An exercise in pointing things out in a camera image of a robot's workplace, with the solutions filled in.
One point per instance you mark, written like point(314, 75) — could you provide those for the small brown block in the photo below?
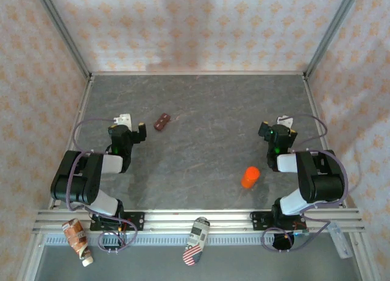
point(161, 122)

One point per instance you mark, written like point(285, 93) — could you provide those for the orange pill bottle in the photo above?
point(250, 177)

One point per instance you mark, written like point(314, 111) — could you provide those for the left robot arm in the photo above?
point(76, 183)

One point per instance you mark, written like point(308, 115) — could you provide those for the small green circuit board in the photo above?
point(301, 231)

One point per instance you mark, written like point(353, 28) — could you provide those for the brown squeeze bottle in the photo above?
point(74, 233)

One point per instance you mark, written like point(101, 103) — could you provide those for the clear plastic package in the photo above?
point(339, 238)

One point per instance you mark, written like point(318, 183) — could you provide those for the flag print can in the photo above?
point(196, 235)

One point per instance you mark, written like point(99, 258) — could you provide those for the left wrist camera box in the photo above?
point(123, 119)

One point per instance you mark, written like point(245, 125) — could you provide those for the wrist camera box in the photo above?
point(123, 119)
point(286, 121)

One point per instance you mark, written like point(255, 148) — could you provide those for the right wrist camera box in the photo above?
point(286, 121)

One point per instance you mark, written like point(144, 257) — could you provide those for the aluminium side rail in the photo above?
point(314, 110)
point(82, 110)

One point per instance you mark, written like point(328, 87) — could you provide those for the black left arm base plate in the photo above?
point(135, 220)

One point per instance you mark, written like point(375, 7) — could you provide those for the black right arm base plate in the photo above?
point(259, 220)

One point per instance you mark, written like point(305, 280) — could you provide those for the thin aluminium frame rail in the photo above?
point(198, 73)

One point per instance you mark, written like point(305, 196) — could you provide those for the wide aluminium frame rail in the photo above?
point(170, 223)

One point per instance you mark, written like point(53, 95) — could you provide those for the aluminium frame post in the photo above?
point(332, 31)
point(61, 31)

